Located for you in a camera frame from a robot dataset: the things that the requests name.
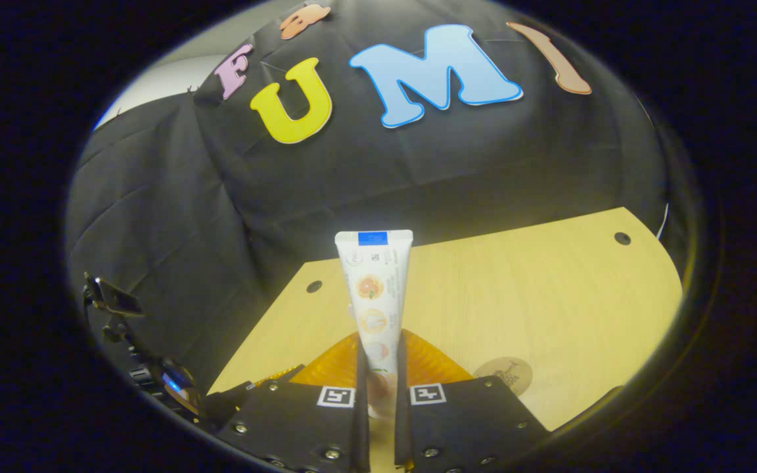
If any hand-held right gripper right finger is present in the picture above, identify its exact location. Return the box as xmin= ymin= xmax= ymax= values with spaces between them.
xmin=395 ymin=328 xmax=550 ymax=473

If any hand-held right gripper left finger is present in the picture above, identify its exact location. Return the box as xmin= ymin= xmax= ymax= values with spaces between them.
xmin=216 ymin=332 xmax=371 ymax=473

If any round wooden coaster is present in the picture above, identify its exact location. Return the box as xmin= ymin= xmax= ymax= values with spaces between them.
xmin=472 ymin=356 xmax=534 ymax=397

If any white toothpaste tube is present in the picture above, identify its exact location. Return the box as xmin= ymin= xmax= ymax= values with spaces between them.
xmin=334 ymin=229 xmax=414 ymax=421

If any light wooden desktop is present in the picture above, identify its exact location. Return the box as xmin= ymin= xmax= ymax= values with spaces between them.
xmin=208 ymin=207 xmax=684 ymax=473

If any black backdrop cloth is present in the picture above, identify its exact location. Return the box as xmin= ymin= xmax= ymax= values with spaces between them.
xmin=63 ymin=0 xmax=691 ymax=395

